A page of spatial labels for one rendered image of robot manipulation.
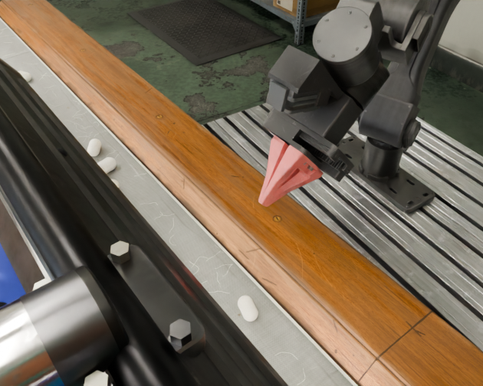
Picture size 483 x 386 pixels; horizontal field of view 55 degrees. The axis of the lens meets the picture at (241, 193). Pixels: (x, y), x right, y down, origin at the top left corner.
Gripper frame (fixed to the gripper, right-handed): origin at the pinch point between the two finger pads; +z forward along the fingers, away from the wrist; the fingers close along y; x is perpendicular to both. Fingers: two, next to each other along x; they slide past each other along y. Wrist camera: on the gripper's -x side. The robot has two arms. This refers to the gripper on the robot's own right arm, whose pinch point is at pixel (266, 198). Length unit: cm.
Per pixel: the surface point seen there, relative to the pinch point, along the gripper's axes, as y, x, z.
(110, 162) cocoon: -25.8, -0.3, 10.5
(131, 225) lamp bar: 18.2, -34.9, 1.1
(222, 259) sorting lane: -1.6, 2.7, 9.6
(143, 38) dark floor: -216, 125, -20
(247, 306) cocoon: 6.7, -0.4, 10.6
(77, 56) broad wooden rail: -61, 6, 2
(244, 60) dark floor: -157, 143, -42
